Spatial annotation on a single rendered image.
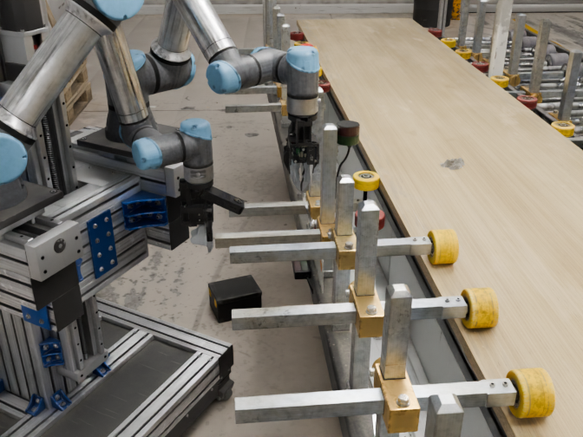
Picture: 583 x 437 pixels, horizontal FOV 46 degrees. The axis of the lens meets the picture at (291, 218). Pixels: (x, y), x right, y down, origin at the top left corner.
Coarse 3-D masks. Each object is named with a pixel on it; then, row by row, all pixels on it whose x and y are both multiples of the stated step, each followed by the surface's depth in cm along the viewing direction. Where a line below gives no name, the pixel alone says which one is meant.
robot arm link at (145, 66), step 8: (136, 56) 186; (144, 56) 188; (136, 64) 185; (144, 64) 188; (152, 64) 190; (136, 72) 185; (144, 72) 188; (152, 72) 189; (144, 80) 188; (152, 80) 190; (144, 88) 189; (152, 88) 191; (144, 96) 190; (112, 104) 189
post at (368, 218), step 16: (368, 208) 127; (368, 224) 128; (368, 240) 130; (368, 256) 131; (368, 272) 133; (368, 288) 134; (352, 336) 142; (352, 352) 143; (368, 352) 142; (352, 368) 144; (368, 368) 144; (352, 384) 146
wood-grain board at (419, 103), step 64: (320, 64) 322; (384, 64) 322; (448, 64) 322; (384, 128) 242; (448, 128) 242; (512, 128) 242; (384, 192) 198; (448, 192) 194; (512, 192) 194; (576, 192) 194; (512, 256) 163; (576, 256) 163; (448, 320) 144; (512, 320) 140; (576, 320) 140; (576, 384) 122
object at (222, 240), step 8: (232, 232) 181; (240, 232) 181; (248, 232) 181; (256, 232) 181; (264, 232) 181; (272, 232) 181; (280, 232) 181; (288, 232) 181; (296, 232) 181; (304, 232) 181; (312, 232) 181; (216, 240) 179; (224, 240) 179; (232, 240) 179; (240, 240) 180; (248, 240) 180; (256, 240) 180; (264, 240) 180; (272, 240) 180; (280, 240) 181; (288, 240) 181; (296, 240) 181; (304, 240) 181; (312, 240) 182; (216, 248) 180
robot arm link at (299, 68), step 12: (300, 48) 156; (312, 48) 156; (288, 60) 155; (300, 60) 154; (312, 60) 154; (288, 72) 157; (300, 72) 155; (312, 72) 155; (288, 84) 158; (300, 84) 156; (312, 84) 157; (288, 96) 159; (300, 96) 157; (312, 96) 158
